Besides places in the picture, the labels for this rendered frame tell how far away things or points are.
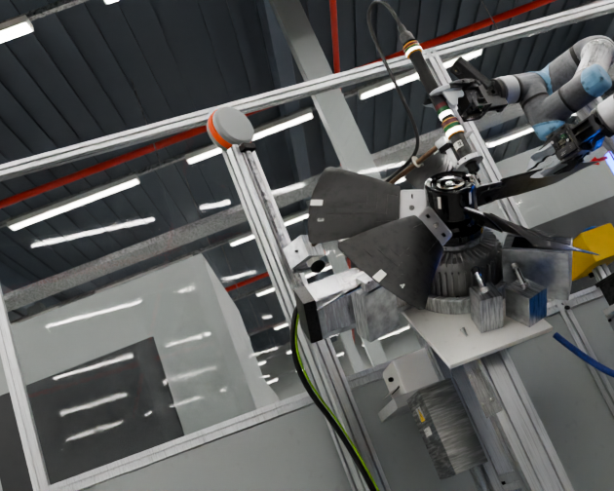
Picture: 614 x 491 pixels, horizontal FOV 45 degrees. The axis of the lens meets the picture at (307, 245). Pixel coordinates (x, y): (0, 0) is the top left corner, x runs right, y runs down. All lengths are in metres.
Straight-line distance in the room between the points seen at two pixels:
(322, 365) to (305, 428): 0.22
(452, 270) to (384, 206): 0.23
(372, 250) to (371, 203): 0.27
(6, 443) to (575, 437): 2.61
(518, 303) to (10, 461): 2.79
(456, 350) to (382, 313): 0.19
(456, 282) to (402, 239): 0.22
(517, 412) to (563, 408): 0.74
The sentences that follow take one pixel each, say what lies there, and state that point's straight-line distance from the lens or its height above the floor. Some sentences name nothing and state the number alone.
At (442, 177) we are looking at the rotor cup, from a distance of 1.81.
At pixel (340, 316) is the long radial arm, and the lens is 1.77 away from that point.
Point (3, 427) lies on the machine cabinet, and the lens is 3.97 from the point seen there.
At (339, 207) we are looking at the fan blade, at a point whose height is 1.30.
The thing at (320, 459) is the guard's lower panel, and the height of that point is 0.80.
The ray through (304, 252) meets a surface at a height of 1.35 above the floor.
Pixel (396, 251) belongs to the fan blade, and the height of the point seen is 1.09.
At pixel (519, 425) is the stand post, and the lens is 1.79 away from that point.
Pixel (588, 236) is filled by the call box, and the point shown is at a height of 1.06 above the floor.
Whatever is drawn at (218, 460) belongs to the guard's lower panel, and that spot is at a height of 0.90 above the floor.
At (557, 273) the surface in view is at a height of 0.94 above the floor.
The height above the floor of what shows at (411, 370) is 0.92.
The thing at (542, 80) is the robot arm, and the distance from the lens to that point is 2.11.
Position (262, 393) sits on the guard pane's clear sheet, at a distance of 2.34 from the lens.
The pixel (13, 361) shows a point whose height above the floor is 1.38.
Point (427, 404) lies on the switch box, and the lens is 1.92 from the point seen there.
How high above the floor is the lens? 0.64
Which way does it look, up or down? 19 degrees up
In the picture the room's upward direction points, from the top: 22 degrees counter-clockwise
